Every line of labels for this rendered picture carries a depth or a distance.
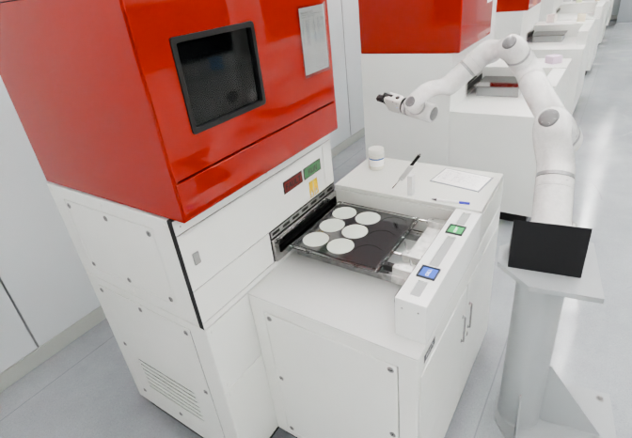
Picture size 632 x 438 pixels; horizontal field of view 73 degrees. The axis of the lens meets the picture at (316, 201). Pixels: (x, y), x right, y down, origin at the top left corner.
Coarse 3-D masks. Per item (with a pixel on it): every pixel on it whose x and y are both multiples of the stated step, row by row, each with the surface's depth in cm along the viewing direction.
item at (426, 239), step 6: (426, 228) 162; (432, 228) 161; (426, 234) 158; (432, 234) 158; (420, 240) 156; (426, 240) 155; (432, 240) 155; (414, 246) 152; (420, 246) 152; (426, 246) 152; (420, 252) 149; (408, 264) 144; (414, 264) 143; (396, 276) 139; (396, 282) 139; (402, 282) 138
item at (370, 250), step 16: (336, 208) 180; (320, 224) 169; (352, 224) 167; (384, 224) 164; (400, 224) 163; (352, 240) 157; (368, 240) 156; (384, 240) 155; (336, 256) 149; (352, 256) 148; (368, 256) 147; (384, 256) 146
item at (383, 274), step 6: (300, 252) 165; (318, 258) 161; (324, 258) 159; (336, 264) 157; (342, 264) 155; (354, 270) 153; (360, 270) 151; (366, 270) 149; (384, 270) 147; (372, 276) 149; (378, 276) 148; (384, 276) 146; (390, 276) 144
